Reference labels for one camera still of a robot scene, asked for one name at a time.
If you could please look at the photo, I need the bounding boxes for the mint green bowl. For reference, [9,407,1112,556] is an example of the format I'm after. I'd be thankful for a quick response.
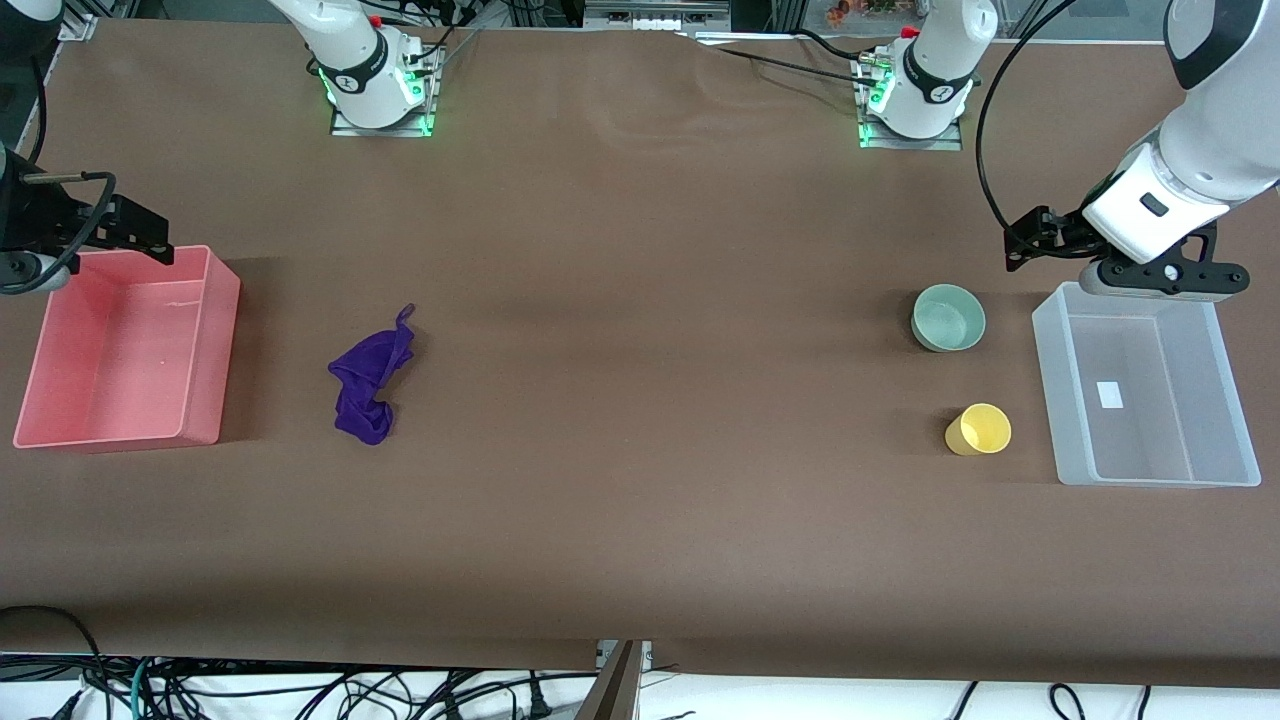
[911,284,987,353]

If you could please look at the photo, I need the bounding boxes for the yellow plastic cup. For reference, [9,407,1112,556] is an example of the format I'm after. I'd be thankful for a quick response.
[945,403,1012,457]

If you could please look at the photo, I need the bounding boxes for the purple cloth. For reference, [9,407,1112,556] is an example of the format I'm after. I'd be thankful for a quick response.
[328,304,417,446]

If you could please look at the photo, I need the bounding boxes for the pink plastic bin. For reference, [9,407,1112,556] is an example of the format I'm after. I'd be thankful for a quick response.
[13,245,242,451]

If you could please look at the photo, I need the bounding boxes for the clear plastic bin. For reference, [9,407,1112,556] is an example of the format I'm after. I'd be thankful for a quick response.
[1031,281,1262,488]

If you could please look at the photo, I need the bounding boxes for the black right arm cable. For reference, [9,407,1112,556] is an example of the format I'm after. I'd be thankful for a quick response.
[0,60,117,296]

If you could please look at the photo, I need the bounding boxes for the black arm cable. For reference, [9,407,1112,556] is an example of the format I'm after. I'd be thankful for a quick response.
[975,0,1081,236]
[0,60,117,296]

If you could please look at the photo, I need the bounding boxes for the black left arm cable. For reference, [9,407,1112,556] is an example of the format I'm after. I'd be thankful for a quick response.
[975,0,1081,236]

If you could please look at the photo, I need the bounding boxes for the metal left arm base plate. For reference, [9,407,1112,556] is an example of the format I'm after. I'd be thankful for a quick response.
[857,55,964,152]

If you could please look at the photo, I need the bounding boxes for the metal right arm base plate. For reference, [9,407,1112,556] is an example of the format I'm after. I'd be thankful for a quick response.
[329,45,444,139]

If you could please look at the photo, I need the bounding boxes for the black cable on table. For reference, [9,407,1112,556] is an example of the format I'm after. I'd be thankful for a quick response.
[680,28,886,91]

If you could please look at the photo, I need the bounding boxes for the black looped floor cable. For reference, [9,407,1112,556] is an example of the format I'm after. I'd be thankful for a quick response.
[0,605,109,720]

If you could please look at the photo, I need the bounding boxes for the tangled black floor cables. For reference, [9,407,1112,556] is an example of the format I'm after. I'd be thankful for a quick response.
[150,668,601,720]

